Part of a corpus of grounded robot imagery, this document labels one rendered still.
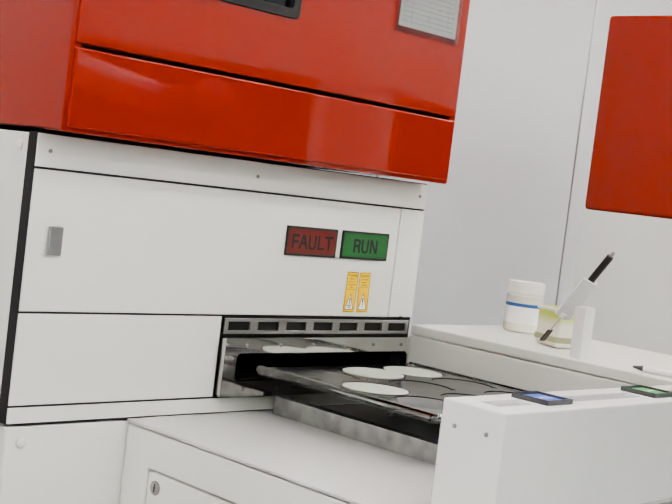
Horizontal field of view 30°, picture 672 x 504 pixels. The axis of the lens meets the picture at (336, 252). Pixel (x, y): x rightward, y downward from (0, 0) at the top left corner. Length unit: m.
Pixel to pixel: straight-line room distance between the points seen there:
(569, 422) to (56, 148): 0.77
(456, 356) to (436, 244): 2.46
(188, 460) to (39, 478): 0.21
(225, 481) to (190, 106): 0.53
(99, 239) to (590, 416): 0.72
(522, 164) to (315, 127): 3.08
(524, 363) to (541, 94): 3.05
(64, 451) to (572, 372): 0.81
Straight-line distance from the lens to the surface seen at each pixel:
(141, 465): 1.86
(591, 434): 1.63
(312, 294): 2.09
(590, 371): 2.06
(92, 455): 1.86
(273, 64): 1.92
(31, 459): 1.81
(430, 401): 1.86
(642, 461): 1.76
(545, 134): 5.13
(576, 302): 2.10
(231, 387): 1.98
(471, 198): 4.78
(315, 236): 2.07
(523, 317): 2.38
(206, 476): 1.75
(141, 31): 1.76
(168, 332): 1.90
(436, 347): 2.24
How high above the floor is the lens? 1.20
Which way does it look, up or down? 3 degrees down
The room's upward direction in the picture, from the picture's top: 7 degrees clockwise
